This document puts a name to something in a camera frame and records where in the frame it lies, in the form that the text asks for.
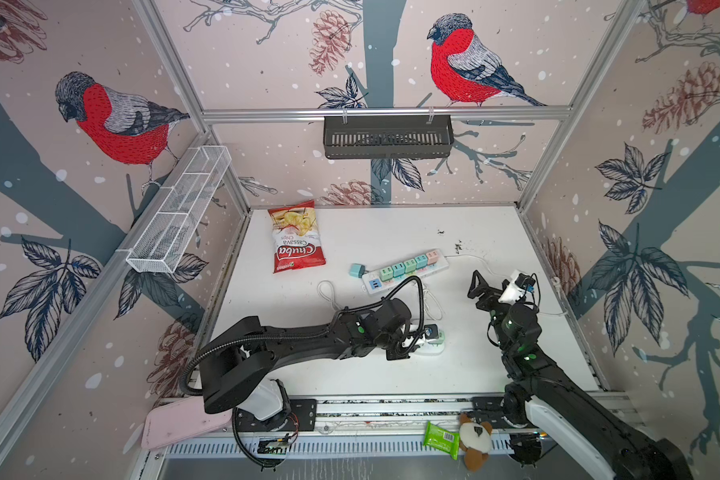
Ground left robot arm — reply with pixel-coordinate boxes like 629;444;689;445
178;276;426;431

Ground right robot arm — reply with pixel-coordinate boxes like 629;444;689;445
467;271;693;479

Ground white cube power socket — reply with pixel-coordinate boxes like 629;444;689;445
413;339;445;356

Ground white multicolour power strip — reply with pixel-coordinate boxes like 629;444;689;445
361;249;450;295

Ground green wipes packet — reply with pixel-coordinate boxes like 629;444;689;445
423;422;460;460

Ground brown white plush toy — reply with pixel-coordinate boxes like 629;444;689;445
459;412;493;472

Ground red white cassava chips bag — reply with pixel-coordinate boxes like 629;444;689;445
268;200;326;273

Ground pink tray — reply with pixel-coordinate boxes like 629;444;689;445
141;396;232;451

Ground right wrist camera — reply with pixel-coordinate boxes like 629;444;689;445
499;270;537;304

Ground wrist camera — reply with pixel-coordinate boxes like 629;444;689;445
499;270;537;304
421;324;441;343

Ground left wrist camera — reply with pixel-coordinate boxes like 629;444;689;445
421;324;441;343

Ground white strip power cable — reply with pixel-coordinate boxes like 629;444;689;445
446;254;565;317

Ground white cube socket cable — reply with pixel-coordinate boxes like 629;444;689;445
422;284;445;322

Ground white power cable blue cube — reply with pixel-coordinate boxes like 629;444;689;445
317;280;342;311

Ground black wire basket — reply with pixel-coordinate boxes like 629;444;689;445
323;115;455;160

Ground white mesh wall basket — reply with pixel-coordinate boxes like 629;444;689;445
126;145;231;274

